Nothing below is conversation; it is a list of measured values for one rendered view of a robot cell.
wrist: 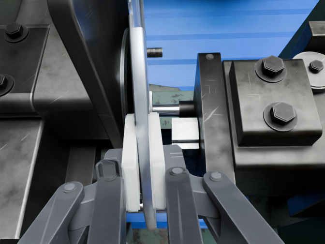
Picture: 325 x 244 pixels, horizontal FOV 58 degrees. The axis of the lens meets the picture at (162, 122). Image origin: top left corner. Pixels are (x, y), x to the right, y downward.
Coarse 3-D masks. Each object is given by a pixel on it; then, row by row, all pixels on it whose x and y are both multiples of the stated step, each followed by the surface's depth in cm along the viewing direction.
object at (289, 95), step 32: (224, 64) 37; (256, 64) 33; (288, 64) 33; (320, 64) 34; (256, 96) 32; (288, 96) 31; (320, 96) 35; (256, 128) 30; (288, 128) 29; (320, 128) 30; (256, 160) 31; (288, 160) 31; (320, 160) 31; (256, 192) 40; (288, 192) 40
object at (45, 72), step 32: (64, 0) 13; (96, 0) 17; (0, 32) 28; (32, 32) 28; (64, 32) 14; (96, 32) 17; (128, 32) 27; (0, 64) 27; (32, 64) 26; (64, 64) 26; (96, 64) 17; (128, 64) 26; (0, 96) 25; (32, 96) 25; (64, 96) 25; (96, 96) 20; (128, 96) 26; (64, 128) 28; (96, 128) 28
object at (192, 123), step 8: (176, 120) 42; (184, 120) 42; (192, 120) 41; (176, 128) 40; (184, 128) 40; (192, 128) 40; (176, 136) 40; (184, 136) 39; (192, 136) 39; (184, 144) 40; (192, 144) 40; (184, 152) 41; (192, 152) 41
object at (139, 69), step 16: (128, 0) 17; (128, 16) 17; (144, 16) 41; (144, 32) 29; (144, 48) 26; (144, 64) 17; (144, 80) 17; (144, 96) 17; (144, 112) 17; (144, 128) 17; (144, 144) 18; (144, 160) 18; (144, 176) 19; (144, 192) 20; (144, 208) 21
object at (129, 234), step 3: (126, 222) 25; (129, 222) 25; (126, 225) 24; (129, 225) 24; (126, 228) 24; (129, 228) 24; (126, 231) 23; (129, 231) 24; (132, 231) 25; (126, 234) 23; (129, 234) 24; (132, 234) 25; (126, 237) 22; (129, 237) 24; (132, 237) 25; (126, 240) 22; (129, 240) 24; (132, 240) 25; (126, 243) 23; (129, 243) 24; (132, 243) 25
